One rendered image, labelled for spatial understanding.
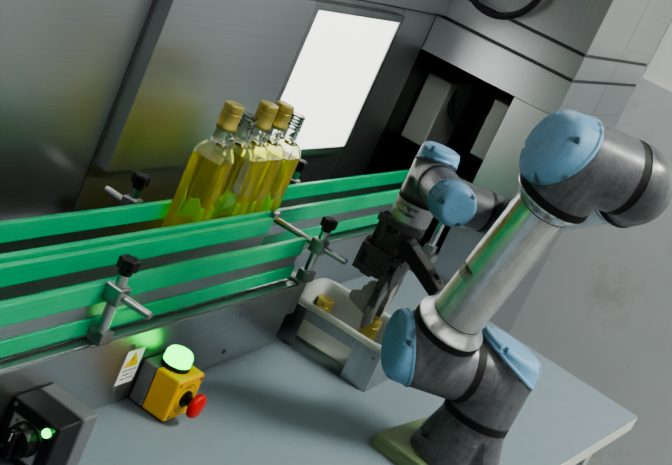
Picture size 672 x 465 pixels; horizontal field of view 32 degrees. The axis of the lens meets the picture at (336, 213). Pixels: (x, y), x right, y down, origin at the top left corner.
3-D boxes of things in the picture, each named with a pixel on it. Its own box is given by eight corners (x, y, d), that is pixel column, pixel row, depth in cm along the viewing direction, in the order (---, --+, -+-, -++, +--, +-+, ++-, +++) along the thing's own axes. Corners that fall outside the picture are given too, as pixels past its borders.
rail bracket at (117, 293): (98, 335, 163) (132, 251, 159) (138, 363, 160) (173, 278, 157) (79, 340, 159) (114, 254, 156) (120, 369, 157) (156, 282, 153)
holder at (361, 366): (287, 301, 239) (303, 268, 237) (400, 373, 229) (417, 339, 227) (244, 315, 223) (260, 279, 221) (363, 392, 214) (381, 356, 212)
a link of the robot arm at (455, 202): (503, 203, 201) (482, 180, 211) (448, 180, 197) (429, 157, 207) (482, 243, 203) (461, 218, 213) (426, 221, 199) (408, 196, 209)
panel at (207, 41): (334, 146, 275) (394, 11, 265) (344, 152, 274) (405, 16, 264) (93, 163, 194) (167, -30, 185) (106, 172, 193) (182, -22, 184)
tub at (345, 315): (310, 313, 237) (327, 275, 235) (402, 371, 229) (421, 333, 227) (267, 327, 221) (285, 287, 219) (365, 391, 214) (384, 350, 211)
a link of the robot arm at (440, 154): (431, 149, 206) (417, 133, 214) (405, 204, 209) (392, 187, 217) (470, 163, 209) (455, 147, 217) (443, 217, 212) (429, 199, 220)
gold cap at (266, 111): (257, 121, 207) (266, 99, 205) (273, 131, 205) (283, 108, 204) (247, 122, 203) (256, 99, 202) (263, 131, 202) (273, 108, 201)
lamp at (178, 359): (172, 355, 179) (179, 338, 178) (195, 370, 177) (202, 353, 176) (155, 360, 175) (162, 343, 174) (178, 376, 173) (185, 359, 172)
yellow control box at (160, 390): (153, 390, 182) (170, 349, 180) (190, 416, 180) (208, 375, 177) (126, 400, 176) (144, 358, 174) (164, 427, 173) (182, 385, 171)
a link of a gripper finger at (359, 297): (341, 314, 221) (364, 271, 220) (367, 330, 219) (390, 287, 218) (335, 315, 218) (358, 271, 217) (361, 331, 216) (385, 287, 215)
